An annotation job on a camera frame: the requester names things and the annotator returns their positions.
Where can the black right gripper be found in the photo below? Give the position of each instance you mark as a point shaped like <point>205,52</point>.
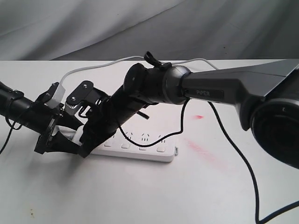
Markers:
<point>113,111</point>

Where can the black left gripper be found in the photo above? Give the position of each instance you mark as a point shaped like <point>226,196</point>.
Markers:
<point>45,122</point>

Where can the white five-socket power strip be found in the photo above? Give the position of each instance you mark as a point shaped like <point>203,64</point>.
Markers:
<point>118,146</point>

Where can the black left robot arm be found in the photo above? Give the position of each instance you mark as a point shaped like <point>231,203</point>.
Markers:
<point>20,111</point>

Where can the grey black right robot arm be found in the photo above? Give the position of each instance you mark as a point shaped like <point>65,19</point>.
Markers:
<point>265,96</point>

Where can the grey backdrop cloth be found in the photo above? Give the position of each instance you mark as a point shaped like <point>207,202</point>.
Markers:
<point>169,29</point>

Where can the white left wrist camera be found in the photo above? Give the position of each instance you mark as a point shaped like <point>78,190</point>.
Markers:
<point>54,95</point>

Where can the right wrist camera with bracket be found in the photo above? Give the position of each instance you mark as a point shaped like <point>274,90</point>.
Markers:
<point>85,95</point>

